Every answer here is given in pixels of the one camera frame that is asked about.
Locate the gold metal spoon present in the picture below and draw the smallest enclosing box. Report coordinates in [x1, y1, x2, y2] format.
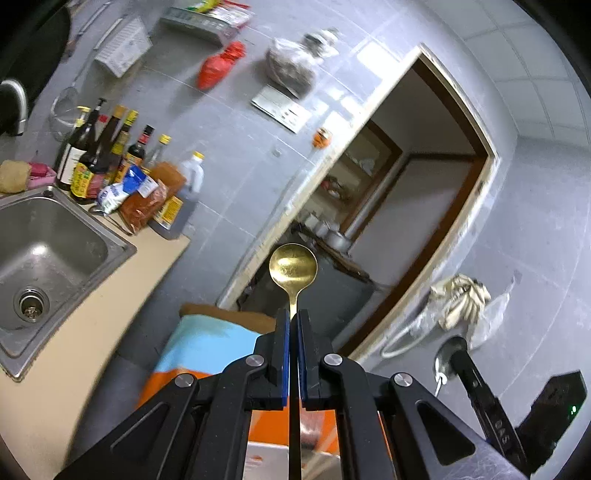
[269, 243, 319, 480]

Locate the row of sauce bottles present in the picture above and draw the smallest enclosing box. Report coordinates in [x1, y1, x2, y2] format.
[54, 97, 174, 206]

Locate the metal cooking pot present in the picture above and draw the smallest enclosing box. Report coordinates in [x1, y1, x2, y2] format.
[322, 229, 352, 253]

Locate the blue orange brown striped cloth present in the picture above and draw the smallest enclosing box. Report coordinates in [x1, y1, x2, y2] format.
[139, 302, 384, 457]

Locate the metal wire strainer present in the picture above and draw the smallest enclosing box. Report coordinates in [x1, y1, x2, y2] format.
[48, 69, 94, 142]

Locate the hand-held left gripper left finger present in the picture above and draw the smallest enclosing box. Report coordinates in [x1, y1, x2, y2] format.
[53, 309, 290, 480]

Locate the blue white packet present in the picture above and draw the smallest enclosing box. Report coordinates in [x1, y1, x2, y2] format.
[97, 165, 160, 216]

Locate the large plastic jug yellow cap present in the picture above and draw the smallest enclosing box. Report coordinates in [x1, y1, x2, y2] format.
[148, 151, 206, 241]

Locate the silver metal spoon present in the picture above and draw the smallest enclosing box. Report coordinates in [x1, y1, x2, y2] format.
[433, 335, 468, 396]

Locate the striped rag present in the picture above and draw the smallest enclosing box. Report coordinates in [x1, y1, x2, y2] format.
[431, 274, 491, 331]

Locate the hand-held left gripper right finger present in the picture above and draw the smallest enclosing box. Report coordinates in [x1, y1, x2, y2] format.
[297, 309, 529, 480]

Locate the wooden door frame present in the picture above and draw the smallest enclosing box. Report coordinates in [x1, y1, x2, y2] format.
[217, 44, 498, 365]

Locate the white wall socket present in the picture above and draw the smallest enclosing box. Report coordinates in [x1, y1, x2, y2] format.
[251, 85, 311, 135]

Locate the red plastic bag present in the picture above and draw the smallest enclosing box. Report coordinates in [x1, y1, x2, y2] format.
[197, 40, 246, 91]

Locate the red spice packet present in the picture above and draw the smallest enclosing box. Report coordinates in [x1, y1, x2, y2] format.
[119, 161, 188, 236]

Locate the pink soap dish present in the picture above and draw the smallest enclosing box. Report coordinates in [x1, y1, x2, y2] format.
[26, 161, 59, 190]

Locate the wall rack with packets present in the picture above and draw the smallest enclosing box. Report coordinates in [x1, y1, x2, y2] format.
[161, 0, 253, 43]

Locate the black wok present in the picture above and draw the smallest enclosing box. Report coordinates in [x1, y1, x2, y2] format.
[0, 0, 71, 126]

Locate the clear plastic bag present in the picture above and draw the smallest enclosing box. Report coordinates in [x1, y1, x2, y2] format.
[408, 271, 516, 348]

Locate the beige kitchen counter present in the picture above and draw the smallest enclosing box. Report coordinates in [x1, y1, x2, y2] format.
[0, 185, 192, 480]

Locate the grey plastic bag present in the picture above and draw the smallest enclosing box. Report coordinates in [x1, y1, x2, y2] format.
[266, 28, 341, 100]

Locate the stainless steel sink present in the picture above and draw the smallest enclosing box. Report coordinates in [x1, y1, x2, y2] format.
[0, 185, 138, 382]

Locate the chrome faucet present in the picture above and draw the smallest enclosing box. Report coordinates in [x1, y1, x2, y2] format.
[0, 79, 30, 137]

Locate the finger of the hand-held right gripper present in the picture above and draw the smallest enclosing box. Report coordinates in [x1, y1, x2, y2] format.
[451, 350, 530, 477]

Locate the yellow sponge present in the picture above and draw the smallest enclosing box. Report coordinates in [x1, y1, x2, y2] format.
[0, 160, 33, 194]

